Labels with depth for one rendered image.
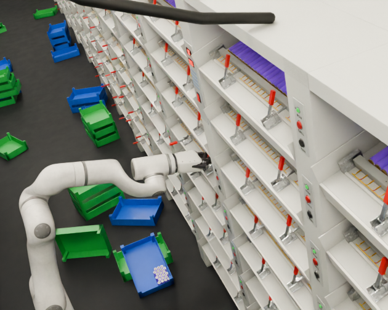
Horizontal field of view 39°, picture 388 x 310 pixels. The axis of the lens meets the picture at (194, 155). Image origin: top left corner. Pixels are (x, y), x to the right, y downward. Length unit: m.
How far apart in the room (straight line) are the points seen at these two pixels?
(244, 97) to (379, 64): 0.54
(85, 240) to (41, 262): 1.31
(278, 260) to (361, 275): 0.61
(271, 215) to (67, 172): 0.74
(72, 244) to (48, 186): 1.54
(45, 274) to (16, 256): 1.54
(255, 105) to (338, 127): 0.37
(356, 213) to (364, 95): 0.25
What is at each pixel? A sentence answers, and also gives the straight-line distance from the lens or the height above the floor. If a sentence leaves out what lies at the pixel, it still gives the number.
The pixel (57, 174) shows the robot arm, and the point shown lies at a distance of 1.96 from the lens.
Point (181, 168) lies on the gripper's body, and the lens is 2.09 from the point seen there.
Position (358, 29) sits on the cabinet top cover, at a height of 1.74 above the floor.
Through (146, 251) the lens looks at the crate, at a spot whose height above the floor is 0.10.
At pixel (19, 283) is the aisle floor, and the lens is 3.52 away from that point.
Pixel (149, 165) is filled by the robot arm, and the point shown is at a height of 1.08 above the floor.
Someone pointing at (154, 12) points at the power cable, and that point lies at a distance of 1.13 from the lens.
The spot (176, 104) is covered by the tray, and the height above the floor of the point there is 1.13.
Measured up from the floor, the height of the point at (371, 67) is 1.74.
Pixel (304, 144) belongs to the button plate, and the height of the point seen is 1.57.
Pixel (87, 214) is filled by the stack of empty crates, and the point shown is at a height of 0.04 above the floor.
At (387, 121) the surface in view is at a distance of 0.85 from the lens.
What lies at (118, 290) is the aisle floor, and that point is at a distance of 3.18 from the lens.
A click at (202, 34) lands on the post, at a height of 1.59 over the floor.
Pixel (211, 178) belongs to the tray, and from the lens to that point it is 2.17.
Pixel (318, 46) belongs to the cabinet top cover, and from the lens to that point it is 1.10.
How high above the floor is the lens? 2.19
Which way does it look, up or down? 33 degrees down
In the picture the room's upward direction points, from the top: 14 degrees counter-clockwise
